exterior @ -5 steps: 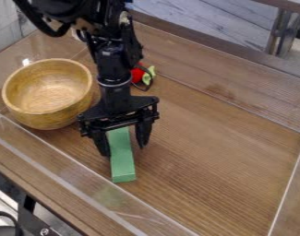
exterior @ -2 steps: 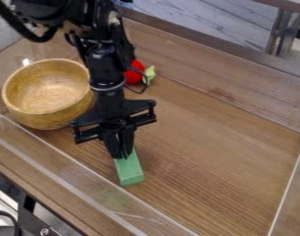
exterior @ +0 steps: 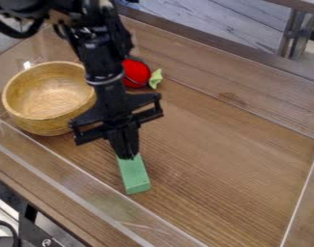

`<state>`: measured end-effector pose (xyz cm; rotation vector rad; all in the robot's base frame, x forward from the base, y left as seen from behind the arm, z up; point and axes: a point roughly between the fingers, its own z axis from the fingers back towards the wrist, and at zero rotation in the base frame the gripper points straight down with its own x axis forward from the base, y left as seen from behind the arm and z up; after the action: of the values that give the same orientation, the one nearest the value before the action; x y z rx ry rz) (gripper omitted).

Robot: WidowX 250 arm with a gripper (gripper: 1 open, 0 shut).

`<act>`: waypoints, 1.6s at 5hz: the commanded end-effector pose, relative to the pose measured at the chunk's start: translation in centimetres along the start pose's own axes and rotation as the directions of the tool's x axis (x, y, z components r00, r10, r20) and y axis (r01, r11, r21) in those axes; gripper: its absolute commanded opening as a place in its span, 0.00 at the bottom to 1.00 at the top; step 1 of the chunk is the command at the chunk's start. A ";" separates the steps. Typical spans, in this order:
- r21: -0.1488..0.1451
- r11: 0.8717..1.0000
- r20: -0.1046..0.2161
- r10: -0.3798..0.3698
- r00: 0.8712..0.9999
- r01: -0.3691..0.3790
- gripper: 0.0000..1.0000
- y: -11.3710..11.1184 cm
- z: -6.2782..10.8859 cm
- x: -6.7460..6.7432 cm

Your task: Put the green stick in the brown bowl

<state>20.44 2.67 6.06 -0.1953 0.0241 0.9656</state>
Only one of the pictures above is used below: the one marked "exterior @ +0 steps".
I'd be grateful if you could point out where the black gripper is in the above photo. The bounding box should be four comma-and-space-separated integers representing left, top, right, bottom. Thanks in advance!
71, 79, 163, 159

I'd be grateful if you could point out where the green rectangular stick block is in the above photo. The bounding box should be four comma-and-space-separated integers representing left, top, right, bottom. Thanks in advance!
117, 154, 152, 195

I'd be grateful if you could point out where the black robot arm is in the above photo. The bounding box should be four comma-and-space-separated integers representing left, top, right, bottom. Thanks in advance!
0, 0, 163, 159

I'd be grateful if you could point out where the brown wooden bowl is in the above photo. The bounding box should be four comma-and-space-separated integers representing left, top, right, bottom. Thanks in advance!
2, 61, 96, 136

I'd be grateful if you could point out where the red plush strawberry toy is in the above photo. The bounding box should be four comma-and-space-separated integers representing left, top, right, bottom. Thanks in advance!
123, 59, 163, 90

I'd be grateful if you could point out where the metal table leg background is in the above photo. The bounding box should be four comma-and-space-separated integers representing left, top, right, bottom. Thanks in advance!
278, 10, 314, 60

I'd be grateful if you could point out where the clear acrylic barrier wall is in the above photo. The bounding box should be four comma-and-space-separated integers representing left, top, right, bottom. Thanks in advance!
0, 115, 207, 247

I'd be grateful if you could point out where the black table frame leg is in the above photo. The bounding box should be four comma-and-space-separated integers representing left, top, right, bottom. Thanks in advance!
0, 204, 65, 247

